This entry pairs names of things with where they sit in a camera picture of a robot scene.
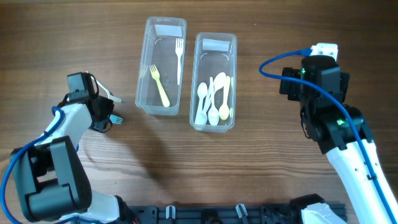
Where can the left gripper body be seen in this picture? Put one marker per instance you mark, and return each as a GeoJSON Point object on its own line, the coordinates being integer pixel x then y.
{"type": "Point", "coordinates": [107, 107]}

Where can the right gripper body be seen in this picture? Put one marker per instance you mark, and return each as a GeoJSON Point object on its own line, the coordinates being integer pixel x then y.
{"type": "Point", "coordinates": [294, 91]}

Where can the thin white plastic fork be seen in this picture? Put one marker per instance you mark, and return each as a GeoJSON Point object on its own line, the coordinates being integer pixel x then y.
{"type": "Point", "coordinates": [107, 91]}

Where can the wide-handled white plastic fork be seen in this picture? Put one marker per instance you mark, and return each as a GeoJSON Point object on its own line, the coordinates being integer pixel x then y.
{"type": "Point", "coordinates": [115, 119]}

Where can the cream yellow plastic fork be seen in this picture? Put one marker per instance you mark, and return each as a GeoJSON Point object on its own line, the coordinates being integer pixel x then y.
{"type": "Point", "coordinates": [159, 79]}

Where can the cream yellow plastic spoon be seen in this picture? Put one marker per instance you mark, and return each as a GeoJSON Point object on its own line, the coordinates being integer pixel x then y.
{"type": "Point", "coordinates": [224, 109]}

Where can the white spoon pointing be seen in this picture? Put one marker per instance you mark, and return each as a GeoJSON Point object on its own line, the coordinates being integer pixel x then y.
{"type": "Point", "coordinates": [213, 113]}

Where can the wide-handled white plastic spoon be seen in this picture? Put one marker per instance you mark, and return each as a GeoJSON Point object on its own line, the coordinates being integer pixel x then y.
{"type": "Point", "coordinates": [202, 93]}

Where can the thin-handled white spoon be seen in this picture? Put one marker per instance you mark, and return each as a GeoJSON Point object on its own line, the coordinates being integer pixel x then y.
{"type": "Point", "coordinates": [203, 114]}

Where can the curved white plastic fork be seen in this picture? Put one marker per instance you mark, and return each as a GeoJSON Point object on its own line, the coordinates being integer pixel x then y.
{"type": "Point", "coordinates": [179, 52]}

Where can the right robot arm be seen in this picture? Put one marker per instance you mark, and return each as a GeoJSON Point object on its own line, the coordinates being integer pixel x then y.
{"type": "Point", "coordinates": [350, 149]}

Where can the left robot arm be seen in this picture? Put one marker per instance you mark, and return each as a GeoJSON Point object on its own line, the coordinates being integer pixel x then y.
{"type": "Point", "coordinates": [50, 180]}

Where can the left clear plastic container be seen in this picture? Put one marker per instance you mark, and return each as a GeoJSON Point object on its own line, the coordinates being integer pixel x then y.
{"type": "Point", "coordinates": [159, 48]}

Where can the clear plastic container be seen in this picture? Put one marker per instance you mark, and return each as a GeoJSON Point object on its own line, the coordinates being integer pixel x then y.
{"type": "Point", "coordinates": [214, 53]}
{"type": "Point", "coordinates": [159, 48]}

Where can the right clear plastic container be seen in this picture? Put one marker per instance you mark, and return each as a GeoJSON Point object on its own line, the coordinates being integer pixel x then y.
{"type": "Point", "coordinates": [214, 53]}

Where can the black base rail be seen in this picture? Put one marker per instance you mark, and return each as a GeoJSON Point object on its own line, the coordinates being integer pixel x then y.
{"type": "Point", "coordinates": [281, 213]}

